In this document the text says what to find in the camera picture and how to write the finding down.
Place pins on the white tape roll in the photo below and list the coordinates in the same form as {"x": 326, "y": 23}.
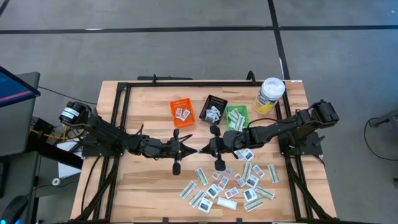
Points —
{"x": 53, "y": 181}

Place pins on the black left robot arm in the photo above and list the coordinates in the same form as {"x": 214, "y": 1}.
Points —
{"x": 102, "y": 132}

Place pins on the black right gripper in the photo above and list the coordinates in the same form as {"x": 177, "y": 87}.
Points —
{"x": 219, "y": 143}

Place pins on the orange plastic basket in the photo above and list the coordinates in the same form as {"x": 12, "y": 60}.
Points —
{"x": 186, "y": 104}

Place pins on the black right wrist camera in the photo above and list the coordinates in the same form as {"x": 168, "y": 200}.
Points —
{"x": 237, "y": 138}

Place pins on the black stand beam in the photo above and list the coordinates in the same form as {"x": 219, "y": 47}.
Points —
{"x": 56, "y": 155}

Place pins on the laptop screen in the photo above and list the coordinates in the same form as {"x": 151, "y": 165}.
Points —
{"x": 12, "y": 87}

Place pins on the small white dark-print packet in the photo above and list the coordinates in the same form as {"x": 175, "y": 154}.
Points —
{"x": 228, "y": 171}

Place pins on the black computer mouse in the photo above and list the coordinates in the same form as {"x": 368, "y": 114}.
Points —
{"x": 14, "y": 211}

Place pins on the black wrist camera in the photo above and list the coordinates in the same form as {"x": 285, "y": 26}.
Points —
{"x": 237, "y": 138}
{"x": 149, "y": 146}

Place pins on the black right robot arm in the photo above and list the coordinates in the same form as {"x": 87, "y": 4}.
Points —
{"x": 280, "y": 127}

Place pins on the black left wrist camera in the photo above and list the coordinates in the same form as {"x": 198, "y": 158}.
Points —
{"x": 149, "y": 146}

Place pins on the white paper sheet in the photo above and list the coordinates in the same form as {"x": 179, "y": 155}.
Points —
{"x": 66, "y": 168}

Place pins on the grey stand foot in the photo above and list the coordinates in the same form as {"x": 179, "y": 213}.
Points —
{"x": 385, "y": 119}

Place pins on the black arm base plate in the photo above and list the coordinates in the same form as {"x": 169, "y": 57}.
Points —
{"x": 93, "y": 152}
{"x": 314, "y": 149}

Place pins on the yellow Lysol wipes canister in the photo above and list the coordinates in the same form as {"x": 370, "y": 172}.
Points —
{"x": 270, "y": 90}

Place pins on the white antiseptic towelette packet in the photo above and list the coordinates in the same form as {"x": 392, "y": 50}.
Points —
{"x": 212, "y": 118}
{"x": 210, "y": 111}
{"x": 250, "y": 195}
{"x": 205, "y": 205}
{"x": 217, "y": 111}
{"x": 252, "y": 181}
{"x": 213, "y": 191}
{"x": 248, "y": 155}

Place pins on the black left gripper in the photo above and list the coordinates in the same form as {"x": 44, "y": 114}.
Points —
{"x": 176, "y": 149}

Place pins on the black plastic basket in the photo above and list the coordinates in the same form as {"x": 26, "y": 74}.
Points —
{"x": 217, "y": 101}

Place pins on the green plastic basket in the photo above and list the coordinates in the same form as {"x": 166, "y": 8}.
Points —
{"x": 245, "y": 109}

